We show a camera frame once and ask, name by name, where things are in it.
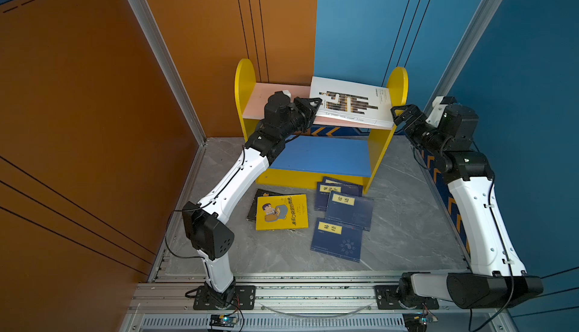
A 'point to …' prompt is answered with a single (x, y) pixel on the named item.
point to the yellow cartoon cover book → (284, 212)
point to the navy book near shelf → (347, 207)
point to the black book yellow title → (252, 211)
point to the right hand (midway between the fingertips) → (394, 115)
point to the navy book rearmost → (347, 187)
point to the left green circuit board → (222, 321)
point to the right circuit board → (418, 321)
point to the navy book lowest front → (338, 239)
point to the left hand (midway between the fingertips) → (326, 97)
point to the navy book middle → (365, 225)
